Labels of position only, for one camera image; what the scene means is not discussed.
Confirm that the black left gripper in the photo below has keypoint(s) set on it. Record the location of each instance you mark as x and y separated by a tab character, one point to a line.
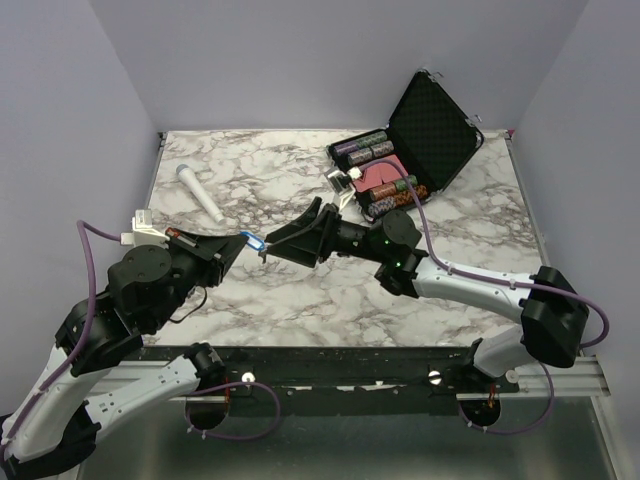
217	254

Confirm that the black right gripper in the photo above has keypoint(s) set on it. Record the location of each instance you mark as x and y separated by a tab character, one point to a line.
305	249

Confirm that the blue plastic key tag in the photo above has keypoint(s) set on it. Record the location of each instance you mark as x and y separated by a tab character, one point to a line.
253	241

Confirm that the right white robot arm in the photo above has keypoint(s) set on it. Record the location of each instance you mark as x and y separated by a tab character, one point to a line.
549	317

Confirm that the blue tan chip stack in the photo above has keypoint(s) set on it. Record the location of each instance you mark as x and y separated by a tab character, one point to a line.
378	208

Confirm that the white microphone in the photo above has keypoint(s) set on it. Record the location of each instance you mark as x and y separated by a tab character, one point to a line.
188	177

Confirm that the pink playing card deck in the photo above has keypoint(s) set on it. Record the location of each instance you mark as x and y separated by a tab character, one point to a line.
369	179

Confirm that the brown chip stack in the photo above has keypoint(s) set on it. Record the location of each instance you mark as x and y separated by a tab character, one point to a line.
382	191

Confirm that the purple chip stack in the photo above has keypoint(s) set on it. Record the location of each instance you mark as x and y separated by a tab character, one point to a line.
346	148

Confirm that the green chip stack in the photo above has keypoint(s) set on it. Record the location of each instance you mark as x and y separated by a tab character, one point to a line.
371	139

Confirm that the black poker chip case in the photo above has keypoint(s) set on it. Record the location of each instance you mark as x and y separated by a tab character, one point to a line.
429	133

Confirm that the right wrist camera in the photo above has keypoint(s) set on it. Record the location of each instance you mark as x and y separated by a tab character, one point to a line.
342	183

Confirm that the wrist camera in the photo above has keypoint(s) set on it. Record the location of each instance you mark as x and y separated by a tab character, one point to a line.
342	183
142	231

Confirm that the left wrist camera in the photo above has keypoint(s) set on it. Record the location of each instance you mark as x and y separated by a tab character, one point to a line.
142	231

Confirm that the black table front rail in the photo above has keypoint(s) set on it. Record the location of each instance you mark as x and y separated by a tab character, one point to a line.
353	381

